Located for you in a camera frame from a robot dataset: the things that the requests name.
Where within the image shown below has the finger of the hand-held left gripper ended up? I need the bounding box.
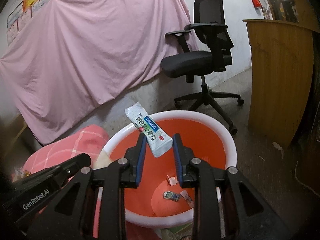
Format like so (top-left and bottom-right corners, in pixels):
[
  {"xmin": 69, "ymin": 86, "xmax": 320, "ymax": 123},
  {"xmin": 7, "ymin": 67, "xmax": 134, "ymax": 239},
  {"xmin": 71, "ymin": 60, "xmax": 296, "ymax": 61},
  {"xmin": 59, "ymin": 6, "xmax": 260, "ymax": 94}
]
[{"xmin": 53, "ymin": 152, "xmax": 92, "ymax": 183}]

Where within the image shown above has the orange plastic bucket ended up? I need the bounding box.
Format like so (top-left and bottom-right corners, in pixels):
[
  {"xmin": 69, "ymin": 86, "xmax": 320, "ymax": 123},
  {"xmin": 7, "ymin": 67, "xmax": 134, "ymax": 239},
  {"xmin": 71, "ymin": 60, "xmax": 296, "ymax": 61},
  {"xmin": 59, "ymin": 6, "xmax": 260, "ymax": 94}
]
[{"xmin": 100, "ymin": 111, "xmax": 237, "ymax": 229}]

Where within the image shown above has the pink hanging cloth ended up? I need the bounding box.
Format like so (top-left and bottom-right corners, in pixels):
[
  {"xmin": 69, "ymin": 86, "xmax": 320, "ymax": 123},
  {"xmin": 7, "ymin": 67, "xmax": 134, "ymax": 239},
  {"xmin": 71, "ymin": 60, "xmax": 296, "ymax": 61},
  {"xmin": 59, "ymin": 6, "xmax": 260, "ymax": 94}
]
[{"xmin": 0, "ymin": 0, "xmax": 193, "ymax": 145}]

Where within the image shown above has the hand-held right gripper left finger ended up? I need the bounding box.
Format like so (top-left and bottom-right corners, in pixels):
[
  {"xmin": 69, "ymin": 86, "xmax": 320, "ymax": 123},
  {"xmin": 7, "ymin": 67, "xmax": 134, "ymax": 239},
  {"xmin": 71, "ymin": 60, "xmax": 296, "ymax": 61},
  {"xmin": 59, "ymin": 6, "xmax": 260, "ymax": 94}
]
[{"xmin": 25, "ymin": 134, "xmax": 147, "ymax": 240}]

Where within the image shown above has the black office chair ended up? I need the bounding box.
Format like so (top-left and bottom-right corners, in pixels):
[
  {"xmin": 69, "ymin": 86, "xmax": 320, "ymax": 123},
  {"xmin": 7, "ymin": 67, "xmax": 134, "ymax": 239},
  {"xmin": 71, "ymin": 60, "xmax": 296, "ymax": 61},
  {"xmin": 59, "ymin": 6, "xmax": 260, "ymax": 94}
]
[{"xmin": 160, "ymin": 0, "xmax": 244, "ymax": 135}]

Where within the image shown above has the green white wrapper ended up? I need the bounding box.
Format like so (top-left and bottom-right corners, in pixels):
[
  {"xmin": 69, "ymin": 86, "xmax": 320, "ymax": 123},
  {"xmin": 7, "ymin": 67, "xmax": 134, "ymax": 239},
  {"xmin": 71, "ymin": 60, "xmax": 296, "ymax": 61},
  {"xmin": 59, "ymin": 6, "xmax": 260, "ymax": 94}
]
[{"xmin": 164, "ymin": 191, "xmax": 181, "ymax": 202}]

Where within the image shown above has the wooden cabinet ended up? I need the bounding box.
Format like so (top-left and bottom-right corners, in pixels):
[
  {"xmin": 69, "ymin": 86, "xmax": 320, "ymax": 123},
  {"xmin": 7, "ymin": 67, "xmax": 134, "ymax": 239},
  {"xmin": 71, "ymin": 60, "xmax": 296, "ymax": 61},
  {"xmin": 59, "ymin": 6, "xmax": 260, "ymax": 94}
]
[{"xmin": 242, "ymin": 19, "xmax": 314, "ymax": 148}]

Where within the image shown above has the group of wall certificates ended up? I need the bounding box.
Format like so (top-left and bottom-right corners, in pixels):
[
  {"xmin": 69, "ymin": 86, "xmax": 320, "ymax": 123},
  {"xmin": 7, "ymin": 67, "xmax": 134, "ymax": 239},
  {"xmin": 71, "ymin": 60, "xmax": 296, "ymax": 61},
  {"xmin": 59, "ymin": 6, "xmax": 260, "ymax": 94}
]
[{"xmin": 6, "ymin": 0, "xmax": 83, "ymax": 45}]

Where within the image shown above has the white sachet with blue label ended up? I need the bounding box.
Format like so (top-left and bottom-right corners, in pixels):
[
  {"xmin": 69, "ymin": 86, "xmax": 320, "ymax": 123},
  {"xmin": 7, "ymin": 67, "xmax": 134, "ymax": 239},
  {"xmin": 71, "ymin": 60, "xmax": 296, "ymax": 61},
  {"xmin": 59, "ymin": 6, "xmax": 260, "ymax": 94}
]
[{"xmin": 124, "ymin": 102, "xmax": 173, "ymax": 158}]

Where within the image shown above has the small white wrapper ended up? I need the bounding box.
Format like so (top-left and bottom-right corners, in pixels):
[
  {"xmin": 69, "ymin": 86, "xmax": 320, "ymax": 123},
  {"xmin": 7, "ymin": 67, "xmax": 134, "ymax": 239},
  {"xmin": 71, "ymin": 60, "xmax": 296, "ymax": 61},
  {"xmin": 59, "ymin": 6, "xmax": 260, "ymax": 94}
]
[{"xmin": 180, "ymin": 190, "xmax": 195, "ymax": 207}]

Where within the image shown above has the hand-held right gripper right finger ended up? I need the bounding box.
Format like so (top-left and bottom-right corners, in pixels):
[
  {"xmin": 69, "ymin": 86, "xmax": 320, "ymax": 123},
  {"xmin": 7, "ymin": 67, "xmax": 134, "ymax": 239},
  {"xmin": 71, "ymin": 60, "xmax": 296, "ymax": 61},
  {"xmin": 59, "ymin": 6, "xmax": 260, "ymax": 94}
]
[{"xmin": 173, "ymin": 134, "xmax": 293, "ymax": 240}]

